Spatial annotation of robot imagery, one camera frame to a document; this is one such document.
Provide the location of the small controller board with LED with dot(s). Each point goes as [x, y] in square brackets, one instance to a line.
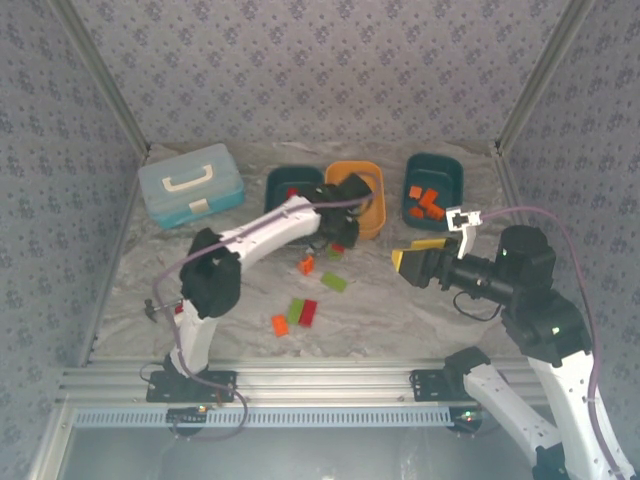
[187, 415]
[467, 416]

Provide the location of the aluminium front frame rail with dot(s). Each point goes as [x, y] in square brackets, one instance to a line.
[325, 385]

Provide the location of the small toy hammer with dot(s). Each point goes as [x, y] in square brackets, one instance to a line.
[152, 309]

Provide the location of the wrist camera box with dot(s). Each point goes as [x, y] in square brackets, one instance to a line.
[462, 220]
[357, 186]

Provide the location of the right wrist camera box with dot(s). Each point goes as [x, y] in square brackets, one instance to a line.
[462, 220]

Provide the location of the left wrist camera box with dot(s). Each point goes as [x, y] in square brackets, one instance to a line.
[357, 186]

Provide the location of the light blue plastic toolbox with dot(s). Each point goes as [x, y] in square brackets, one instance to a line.
[190, 200]

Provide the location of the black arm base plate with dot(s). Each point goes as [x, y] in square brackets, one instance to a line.
[220, 387]
[427, 387]

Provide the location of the red lego brick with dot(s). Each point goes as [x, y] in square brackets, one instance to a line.
[292, 192]
[338, 248]
[308, 314]

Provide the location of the small white scrap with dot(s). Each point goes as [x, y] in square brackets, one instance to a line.
[316, 247]

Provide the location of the aluminium corner post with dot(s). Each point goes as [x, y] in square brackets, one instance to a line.
[545, 75]
[100, 75]

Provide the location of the dark green plastic bin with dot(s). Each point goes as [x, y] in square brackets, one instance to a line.
[300, 177]
[435, 167]

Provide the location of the orange lego brick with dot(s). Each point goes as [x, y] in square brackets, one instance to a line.
[415, 192]
[416, 213]
[435, 213]
[430, 198]
[280, 325]
[306, 265]

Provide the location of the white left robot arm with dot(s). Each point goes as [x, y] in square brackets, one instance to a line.
[280, 225]

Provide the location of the green lego brick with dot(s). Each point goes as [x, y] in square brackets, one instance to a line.
[295, 311]
[334, 255]
[334, 282]

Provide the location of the aluminium side rail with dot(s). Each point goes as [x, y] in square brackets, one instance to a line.
[112, 260]
[502, 180]

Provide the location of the orange plastic bin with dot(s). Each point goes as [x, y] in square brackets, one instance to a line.
[345, 170]

